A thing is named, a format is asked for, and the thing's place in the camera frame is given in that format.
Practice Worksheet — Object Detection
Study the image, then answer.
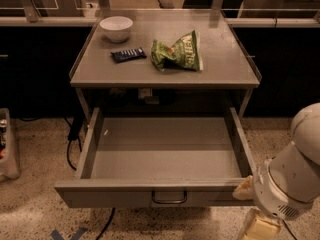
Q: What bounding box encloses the grey top drawer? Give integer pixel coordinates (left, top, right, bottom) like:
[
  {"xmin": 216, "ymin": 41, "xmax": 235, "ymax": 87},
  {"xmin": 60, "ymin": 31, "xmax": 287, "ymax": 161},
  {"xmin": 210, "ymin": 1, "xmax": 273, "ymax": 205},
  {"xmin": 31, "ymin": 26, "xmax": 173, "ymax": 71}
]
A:
[{"xmin": 55, "ymin": 108, "xmax": 256, "ymax": 208}]

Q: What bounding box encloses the dark blue snack bar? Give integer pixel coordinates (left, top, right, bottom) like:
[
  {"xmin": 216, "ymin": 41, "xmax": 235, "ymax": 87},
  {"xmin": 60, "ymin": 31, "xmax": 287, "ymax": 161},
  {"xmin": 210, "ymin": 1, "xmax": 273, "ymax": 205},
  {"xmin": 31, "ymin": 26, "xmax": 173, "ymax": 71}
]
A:
[{"xmin": 111, "ymin": 47, "xmax": 147, "ymax": 63}]

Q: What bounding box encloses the black cable left floor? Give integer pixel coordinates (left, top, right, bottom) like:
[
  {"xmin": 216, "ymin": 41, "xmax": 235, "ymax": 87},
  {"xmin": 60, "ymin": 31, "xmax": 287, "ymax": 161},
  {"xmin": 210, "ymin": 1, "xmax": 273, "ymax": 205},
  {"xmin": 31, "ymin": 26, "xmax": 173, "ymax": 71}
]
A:
[{"xmin": 63, "ymin": 116, "xmax": 116, "ymax": 240}]

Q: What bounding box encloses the black cable right floor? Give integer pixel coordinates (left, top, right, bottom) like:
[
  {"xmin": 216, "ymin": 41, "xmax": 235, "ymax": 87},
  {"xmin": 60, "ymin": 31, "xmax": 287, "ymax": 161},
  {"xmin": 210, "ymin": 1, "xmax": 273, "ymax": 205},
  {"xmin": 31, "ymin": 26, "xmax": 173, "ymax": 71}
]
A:
[{"xmin": 266, "ymin": 155, "xmax": 299, "ymax": 240}]

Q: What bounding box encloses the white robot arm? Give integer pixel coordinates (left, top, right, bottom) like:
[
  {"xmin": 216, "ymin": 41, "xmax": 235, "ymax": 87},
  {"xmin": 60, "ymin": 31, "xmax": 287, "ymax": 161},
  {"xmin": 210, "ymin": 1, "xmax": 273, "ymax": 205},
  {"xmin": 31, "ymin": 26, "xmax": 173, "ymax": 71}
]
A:
[{"xmin": 233, "ymin": 103, "xmax": 320, "ymax": 240}]

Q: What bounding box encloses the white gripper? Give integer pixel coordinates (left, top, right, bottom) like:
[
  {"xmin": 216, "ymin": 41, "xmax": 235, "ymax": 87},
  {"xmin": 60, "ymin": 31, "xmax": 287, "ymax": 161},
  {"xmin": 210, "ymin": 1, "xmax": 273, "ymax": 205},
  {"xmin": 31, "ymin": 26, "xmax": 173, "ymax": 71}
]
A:
[{"xmin": 232, "ymin": 160, "xmax": 313, "ymax": 240}]

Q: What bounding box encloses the clear plastic bin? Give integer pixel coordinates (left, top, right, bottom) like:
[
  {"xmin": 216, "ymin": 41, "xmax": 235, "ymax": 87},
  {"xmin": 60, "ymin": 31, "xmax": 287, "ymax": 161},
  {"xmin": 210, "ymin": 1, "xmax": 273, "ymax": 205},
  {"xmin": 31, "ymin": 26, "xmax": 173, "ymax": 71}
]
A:
[{"xmin": 0, "ymin": 108, "xmax": 20, "ymax": 182}]

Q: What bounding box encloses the green chip bag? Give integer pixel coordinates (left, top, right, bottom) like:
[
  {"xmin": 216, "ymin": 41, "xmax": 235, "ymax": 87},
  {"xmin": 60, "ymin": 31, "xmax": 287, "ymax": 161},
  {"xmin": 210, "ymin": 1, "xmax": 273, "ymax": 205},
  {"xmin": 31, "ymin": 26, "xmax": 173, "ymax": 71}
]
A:
[{"xmin": 151, "ymin": 30, "xmax": 203, "ymax": 71}]

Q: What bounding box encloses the grey metal cabinet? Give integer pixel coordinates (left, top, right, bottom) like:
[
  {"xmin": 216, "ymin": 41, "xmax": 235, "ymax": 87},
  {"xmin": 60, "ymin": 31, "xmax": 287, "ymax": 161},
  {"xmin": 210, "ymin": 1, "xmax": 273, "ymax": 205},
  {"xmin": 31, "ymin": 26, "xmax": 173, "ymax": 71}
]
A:
[{"xmin": 71, "ymin": 9, "xmax": 261, "ymax": 111}]

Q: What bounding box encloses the black power adapter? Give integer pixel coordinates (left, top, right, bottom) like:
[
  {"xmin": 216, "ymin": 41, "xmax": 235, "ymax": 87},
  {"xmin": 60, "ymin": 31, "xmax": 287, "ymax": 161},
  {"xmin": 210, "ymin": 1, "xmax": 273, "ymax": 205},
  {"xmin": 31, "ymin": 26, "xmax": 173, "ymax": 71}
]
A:
[{"xmin": 68, "ymin": 115, "xmax": 84, "ymax": 141}]

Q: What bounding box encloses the white ceramic bowl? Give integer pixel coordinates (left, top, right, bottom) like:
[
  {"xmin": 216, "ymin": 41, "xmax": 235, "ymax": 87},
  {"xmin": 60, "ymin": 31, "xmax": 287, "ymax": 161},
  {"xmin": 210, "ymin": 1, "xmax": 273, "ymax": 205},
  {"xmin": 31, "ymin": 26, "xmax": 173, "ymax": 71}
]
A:
[{"xmin": 99, "ymin": 16, "xmax": 133, "ymax": 43}]

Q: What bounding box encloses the black cable floor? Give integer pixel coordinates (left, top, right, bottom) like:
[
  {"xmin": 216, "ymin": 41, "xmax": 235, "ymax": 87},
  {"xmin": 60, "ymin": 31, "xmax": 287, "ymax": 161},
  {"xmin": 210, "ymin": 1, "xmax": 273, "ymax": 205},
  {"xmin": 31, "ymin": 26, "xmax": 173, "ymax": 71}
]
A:
[
  {"xmin": 266, "ymin": 155, "xmax": 299, "ymax": 240},
  {"xmin": 63, "ymin": 116, "xmax": 116, "ymax": 240}
]

